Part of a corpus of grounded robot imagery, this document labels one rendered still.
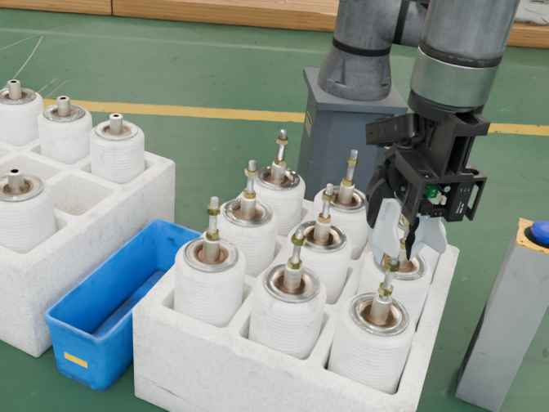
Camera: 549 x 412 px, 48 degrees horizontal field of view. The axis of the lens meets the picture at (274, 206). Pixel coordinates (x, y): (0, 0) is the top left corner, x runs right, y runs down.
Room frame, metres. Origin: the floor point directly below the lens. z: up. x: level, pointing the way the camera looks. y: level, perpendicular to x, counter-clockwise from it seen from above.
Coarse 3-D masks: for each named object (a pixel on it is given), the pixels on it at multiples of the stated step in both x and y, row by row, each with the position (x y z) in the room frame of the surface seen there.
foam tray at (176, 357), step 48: (432, 288) 0.73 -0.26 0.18; (144, 336) 0.60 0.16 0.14; (192, 336) 0.57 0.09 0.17; (240, 336) 0.58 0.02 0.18; (432, 336) 0.62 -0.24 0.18; (144, 384) 0.60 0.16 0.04; (192, 384) 0.57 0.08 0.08; (240, 384) 0.55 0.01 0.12; (288, 384) 0.53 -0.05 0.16; (336, 384) 0.52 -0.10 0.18
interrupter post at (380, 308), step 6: (378, 294) 0.58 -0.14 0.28; (378, 300) 0.57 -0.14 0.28; (384, 300) 0.57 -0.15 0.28; (390, 300) 0.57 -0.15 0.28; (372, 306) 0.57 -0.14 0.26; (378, 306) 0.56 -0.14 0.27; (384, 306) 0.56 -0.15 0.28; (390, 306) 0.57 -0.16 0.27; (372, 312) 0.57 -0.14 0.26; (378, 312) 0.56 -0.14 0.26; (384, 312) 0.56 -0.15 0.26; (378, 318) 0.56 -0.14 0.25; (384, 318) 0.56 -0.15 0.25
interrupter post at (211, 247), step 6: (204, 240) 0.64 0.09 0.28; (210, 240) 0.64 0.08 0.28; (216, 240) 0.64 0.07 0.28; (204, 246) 0.64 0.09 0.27; (210, 246) 0.64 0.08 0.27; (216, 246) 0.64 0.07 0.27; (204, 252) 0.64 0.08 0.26; (210, 252) 0.64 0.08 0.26; (216, 252) 0.64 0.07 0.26; (210, 258) 0.64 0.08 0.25; (216, 258) 0.64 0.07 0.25
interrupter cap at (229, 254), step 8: (192, 240) 0.67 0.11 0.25; (200, 240) 0.68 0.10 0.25; (224, 240) 0.68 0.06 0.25; (184, 248) 0.65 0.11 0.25; (192, 248) 0.66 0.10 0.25; (200, 248) 0.66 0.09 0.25; (224, 248) 0.67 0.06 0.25; (232, 248) 0.67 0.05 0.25; (184, 256) 0.64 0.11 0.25; (192, 256) 0.64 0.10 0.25; (200, 256) 0.64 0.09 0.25; (224, 256) 0.65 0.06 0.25; (232, 256) 0.65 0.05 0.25; (192, 264) 0.62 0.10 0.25; (200, 264) 0.62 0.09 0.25; (208, 264) 0.63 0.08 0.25; (216, 264) 0.63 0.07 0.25; (224, 264) 0.63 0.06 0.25; (232, 264) 0.63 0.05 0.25; (208, 272) 0.61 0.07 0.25; (216, 272) 0.61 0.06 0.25
